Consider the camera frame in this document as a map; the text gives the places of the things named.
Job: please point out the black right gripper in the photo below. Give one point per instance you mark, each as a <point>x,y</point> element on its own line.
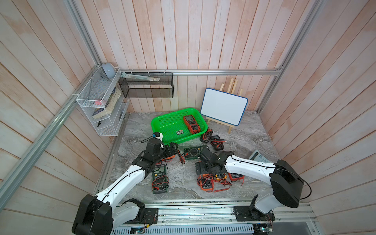
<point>201,168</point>

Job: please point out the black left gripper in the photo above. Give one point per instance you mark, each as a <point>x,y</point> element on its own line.
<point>174,151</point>

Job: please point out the orange black multimeter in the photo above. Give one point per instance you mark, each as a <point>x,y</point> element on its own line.
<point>205,180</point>

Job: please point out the red multimeter black face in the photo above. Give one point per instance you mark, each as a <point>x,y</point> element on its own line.
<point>235,177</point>

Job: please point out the green plastic basket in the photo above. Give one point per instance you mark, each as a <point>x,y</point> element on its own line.
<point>173,128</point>

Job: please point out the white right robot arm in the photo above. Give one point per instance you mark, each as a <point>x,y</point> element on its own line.
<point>285,183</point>

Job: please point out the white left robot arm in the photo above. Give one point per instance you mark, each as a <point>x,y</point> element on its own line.
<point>123,185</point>

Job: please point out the yellow multimeter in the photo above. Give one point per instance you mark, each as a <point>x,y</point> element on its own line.
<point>220,176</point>

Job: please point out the orange multimeter green face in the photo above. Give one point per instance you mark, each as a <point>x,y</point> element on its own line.
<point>163,159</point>

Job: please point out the small black multimeter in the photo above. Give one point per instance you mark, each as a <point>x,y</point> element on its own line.
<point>205,138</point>
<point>217,143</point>

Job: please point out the green horizontal multimeter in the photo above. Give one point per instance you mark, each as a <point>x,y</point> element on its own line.
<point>191,153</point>

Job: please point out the small black multimeter rear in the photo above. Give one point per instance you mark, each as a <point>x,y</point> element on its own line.
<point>205,138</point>

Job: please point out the dark green multimeter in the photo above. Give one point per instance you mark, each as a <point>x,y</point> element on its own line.
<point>160,180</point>

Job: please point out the light blue calculator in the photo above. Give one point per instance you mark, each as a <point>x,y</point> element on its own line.
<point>256,156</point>

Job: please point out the blue framed whiteboard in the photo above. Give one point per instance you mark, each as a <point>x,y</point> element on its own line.
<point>224,107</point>

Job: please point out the book on shelf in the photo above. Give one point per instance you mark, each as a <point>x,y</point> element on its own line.
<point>107,110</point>

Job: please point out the wooden easel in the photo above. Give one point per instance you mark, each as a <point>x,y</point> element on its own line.
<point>230,90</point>

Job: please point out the light green ruler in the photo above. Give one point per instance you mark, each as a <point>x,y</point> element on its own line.
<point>139,77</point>

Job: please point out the grey computer mouse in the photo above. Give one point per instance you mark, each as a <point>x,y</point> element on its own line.
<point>109,70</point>

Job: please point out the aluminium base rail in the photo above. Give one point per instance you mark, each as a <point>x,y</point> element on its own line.
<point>192,217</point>

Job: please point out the black mesh wall basket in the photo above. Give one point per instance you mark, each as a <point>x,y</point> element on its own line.
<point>139,89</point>

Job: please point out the white wire shelf rack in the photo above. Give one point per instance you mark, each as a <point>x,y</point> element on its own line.
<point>95,94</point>

